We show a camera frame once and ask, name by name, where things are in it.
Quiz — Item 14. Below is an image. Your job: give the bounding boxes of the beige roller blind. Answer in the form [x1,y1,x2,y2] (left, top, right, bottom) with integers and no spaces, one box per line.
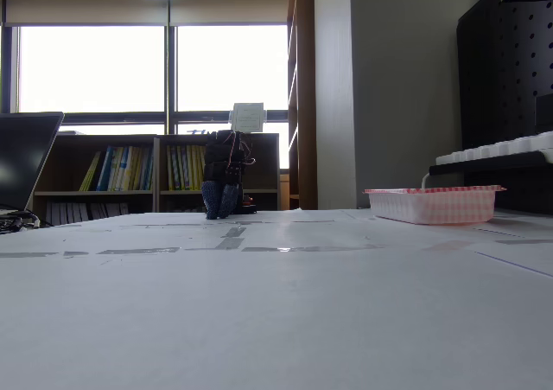
[3,0,170,26]
[168,0,290,25]

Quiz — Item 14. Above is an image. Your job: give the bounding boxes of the blue book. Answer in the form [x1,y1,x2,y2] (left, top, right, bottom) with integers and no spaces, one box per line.
[95,145,115,192]

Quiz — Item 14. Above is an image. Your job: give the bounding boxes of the leaning yellow book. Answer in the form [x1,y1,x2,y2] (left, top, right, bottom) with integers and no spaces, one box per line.
[79,150,102,193]

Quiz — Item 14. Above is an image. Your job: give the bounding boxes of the white labelled box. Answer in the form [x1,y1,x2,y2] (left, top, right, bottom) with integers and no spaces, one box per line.
[228,101,268,133]

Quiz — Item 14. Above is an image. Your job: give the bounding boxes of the low wooden bookshelf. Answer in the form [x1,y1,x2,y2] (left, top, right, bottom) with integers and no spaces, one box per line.
[31,133,158,227]
[154,132,281,214]

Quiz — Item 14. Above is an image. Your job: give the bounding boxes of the dark laptop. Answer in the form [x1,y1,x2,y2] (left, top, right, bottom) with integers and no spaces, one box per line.
[0,112,66,213]

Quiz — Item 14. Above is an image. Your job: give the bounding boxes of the dark grey box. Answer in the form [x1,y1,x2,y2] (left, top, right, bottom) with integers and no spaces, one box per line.
[534,93,553,134]

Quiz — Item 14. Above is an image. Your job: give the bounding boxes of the black cable bundle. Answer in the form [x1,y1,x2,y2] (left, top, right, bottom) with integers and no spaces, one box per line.
[0,210,41,235]

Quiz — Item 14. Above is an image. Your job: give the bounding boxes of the tall brown wooden shelf frame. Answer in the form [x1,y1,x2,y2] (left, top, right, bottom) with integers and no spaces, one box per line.
[286,0,319,212]

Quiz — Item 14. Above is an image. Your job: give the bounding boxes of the white power strip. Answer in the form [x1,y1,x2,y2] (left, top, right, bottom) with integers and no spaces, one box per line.
[435,131,553,167]

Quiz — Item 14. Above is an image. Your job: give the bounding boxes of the red checkered tray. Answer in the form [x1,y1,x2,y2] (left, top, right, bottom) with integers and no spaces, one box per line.
[362,183,508,227]

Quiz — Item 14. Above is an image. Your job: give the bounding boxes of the black perforated pegboard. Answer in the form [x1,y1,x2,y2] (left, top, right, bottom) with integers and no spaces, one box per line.
[456,0,553,216]

